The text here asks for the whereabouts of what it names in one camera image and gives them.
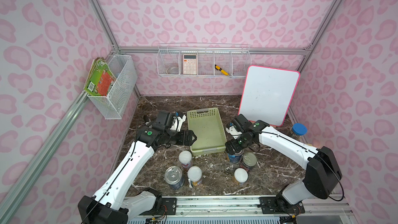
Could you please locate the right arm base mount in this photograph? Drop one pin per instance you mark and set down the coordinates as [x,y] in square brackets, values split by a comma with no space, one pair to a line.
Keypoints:
[279,205]

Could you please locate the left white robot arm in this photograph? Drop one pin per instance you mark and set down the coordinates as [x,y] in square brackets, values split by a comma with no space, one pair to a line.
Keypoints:
[108,205]

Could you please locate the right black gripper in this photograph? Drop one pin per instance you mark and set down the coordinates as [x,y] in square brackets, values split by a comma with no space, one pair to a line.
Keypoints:
[233,148]

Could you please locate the blue lid pencil jar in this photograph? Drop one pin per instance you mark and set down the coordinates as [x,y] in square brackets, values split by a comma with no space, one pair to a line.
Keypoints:
[297,131]

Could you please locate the clear wire wall shelf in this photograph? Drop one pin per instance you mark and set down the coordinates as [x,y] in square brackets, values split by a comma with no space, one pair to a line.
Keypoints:
[233,59]

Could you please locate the green red booklet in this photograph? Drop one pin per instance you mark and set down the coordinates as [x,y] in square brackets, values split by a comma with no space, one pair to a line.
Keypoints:
[101,79]

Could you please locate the pink framed whiteboard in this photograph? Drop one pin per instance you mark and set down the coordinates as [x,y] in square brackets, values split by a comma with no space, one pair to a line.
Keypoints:
[267,94]

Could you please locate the white lid yellow can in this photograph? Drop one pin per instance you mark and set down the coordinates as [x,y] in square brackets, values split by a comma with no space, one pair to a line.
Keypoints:
[194,176]

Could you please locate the yellow black utility knife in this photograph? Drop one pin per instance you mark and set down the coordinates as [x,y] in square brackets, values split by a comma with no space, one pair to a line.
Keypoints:
[218,68]

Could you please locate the green plastic basket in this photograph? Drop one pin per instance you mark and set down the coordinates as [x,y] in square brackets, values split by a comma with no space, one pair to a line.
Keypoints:
[208,127]

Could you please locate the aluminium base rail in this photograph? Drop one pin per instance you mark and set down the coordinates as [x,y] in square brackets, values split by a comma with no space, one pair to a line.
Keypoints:
[231,208]

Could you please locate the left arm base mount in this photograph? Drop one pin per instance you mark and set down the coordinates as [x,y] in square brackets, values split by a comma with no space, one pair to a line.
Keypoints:
[161,206]

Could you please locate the blue soup can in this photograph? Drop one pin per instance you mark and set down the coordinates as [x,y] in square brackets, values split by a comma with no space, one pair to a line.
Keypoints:
[174,177]
[235,158]

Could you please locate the grey white stapler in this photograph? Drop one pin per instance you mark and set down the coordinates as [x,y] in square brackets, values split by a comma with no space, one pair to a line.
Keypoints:
[146,119]

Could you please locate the white lid can back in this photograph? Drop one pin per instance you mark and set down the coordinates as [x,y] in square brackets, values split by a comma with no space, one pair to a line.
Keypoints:
[185,158]

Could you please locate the clear tape roll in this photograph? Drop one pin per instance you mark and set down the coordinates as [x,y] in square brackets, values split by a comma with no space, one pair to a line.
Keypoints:
[173,70]

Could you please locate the green lid vegetable can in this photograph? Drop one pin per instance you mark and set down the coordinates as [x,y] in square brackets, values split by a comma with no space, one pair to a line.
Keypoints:
[248,161]

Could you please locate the pink calculator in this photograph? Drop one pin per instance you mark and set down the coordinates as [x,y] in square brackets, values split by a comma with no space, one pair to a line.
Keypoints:
[190,64]

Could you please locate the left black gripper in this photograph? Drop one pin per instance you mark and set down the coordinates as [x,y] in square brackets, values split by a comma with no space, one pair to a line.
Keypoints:
[181,136]

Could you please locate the white mesh wall basket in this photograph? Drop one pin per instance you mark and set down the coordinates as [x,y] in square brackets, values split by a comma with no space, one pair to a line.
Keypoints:
[114,104]

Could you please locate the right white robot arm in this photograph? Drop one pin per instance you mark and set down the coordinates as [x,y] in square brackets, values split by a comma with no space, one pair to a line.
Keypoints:
[322,172]

